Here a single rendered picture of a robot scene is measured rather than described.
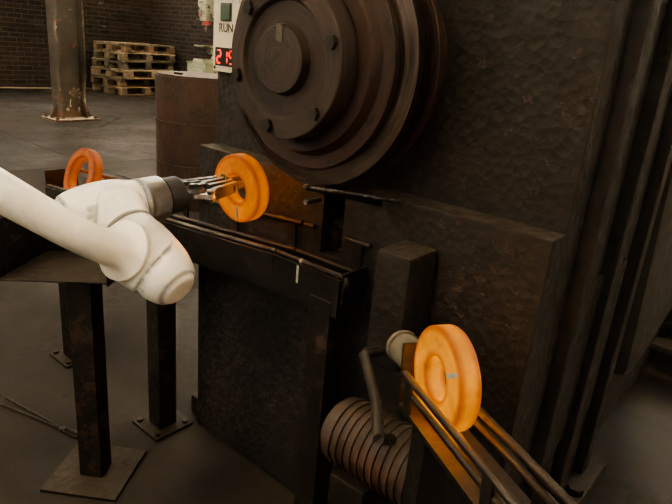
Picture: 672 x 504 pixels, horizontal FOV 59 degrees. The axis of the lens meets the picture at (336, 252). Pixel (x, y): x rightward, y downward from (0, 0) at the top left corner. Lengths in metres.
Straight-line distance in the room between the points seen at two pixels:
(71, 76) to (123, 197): 7.05
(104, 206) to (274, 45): 0.41
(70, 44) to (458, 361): 7.58
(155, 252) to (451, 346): 0.50
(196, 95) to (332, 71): 2.99
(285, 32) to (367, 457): 0.74
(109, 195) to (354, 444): 0.61
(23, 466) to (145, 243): 1.03
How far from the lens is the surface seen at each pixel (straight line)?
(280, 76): 1.10
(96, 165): 2.04
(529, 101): 1.10
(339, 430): 1.09
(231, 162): 1.34
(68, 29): 8.12
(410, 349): 0.94
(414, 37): 1.03
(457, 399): 0.83
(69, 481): 1.81
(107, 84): 11.48
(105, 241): 0.97
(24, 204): 0.94
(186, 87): 3.99
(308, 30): 1.08
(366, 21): 1.05
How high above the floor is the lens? 1.15
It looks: 19 degrees down
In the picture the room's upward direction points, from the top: 5 degrees clockwise
